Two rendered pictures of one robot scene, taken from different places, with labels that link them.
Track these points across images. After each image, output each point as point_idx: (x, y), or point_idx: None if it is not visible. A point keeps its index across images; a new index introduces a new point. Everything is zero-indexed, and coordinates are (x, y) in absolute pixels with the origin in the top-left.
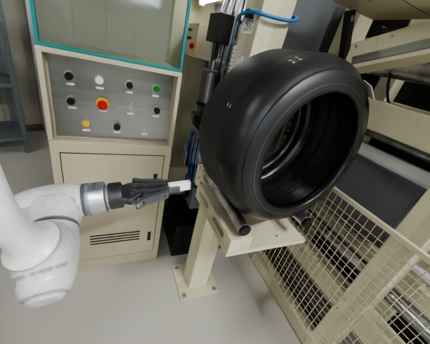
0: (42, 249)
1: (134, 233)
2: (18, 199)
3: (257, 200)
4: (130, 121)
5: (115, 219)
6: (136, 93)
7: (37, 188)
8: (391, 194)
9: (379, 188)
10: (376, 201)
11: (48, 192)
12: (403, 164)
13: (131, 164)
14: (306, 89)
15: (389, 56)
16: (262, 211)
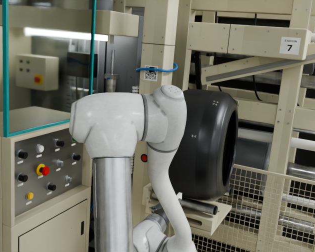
0: (192, 242)
1: None
2: (138, 240)
3: (220, 184)
4: (58, 177)
5: None
6: (61, 149)
7: (136, 231)
8: (251, 153)
9: (243, 152)
10: (246, 162)
11: (146, 229)
12: (250, 132)
13: (66, 221)
14: (227, 116)
15: (229, 77)
16: (221, 192)
